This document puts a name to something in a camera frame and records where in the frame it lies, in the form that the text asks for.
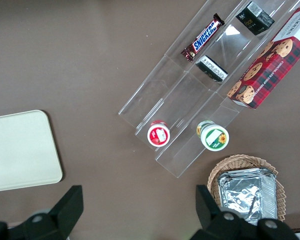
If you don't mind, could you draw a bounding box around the aluminium foil container stack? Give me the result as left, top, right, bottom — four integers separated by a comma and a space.
216, 167, 278, 226

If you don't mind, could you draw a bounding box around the Snickers chocolate bar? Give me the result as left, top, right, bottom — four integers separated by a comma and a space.
181, 13, 226, 63

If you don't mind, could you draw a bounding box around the black box with gold print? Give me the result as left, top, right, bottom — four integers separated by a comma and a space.
235, 0, 276, 36

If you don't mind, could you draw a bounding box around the black box with white label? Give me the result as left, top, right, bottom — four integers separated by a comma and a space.
195, 55, 229, 83

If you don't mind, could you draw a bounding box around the light wicker basket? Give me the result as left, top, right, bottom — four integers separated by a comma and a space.
206, 154, 286, 223

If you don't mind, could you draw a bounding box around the green sunflower lid jar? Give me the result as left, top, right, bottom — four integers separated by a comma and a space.
196, 120, 230, 152

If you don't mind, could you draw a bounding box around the red lid small jar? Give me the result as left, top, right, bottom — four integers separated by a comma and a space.
146, 119, 171, 147

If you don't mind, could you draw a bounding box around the clear acrylic stepped display stand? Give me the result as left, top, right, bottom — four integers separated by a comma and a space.
117, 0, 300, 179

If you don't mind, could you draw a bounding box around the beige plastic tray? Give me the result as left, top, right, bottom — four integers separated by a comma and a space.
0, 109, 64, 194

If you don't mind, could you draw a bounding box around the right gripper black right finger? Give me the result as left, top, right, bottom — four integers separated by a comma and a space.
191, 184, 299, 240

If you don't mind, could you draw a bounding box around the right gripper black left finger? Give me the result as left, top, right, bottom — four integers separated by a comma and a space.
0, 184, 84, 240

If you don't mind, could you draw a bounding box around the red tartan cookie box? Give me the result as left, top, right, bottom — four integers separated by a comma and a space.
226, 4, 300, 110

